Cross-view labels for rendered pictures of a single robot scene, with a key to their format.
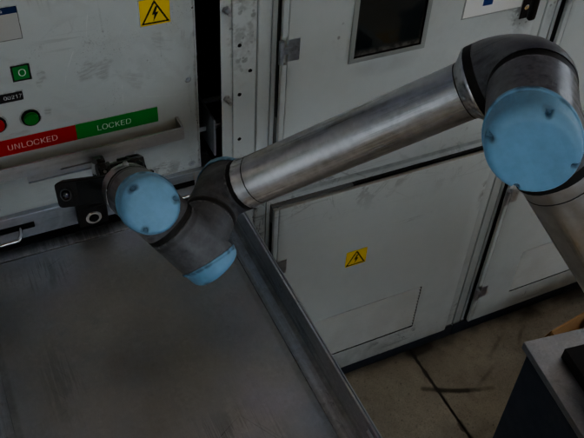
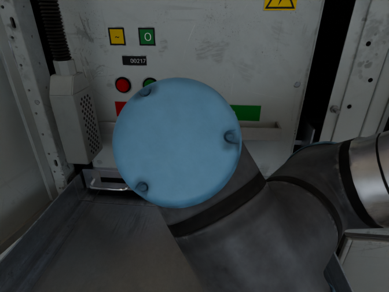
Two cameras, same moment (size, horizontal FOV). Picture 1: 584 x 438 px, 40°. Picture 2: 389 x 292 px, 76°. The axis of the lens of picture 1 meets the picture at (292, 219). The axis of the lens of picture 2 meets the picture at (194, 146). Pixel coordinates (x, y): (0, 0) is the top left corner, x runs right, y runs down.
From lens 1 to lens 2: 1.07 m
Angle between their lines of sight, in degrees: 31
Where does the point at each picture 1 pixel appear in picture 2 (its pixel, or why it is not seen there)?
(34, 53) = (160, 18)
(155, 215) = (173, 160)
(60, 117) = not seen: hidden behind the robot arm
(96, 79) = (210, 61)
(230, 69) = (348, 75)
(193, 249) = (242, 273)
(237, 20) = (376, 7)
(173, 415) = not seen: outside the picture
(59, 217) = not seen: hidden behind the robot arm
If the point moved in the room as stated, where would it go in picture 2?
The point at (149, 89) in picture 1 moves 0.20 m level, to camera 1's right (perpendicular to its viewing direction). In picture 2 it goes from (257, 84) to (373, 101)
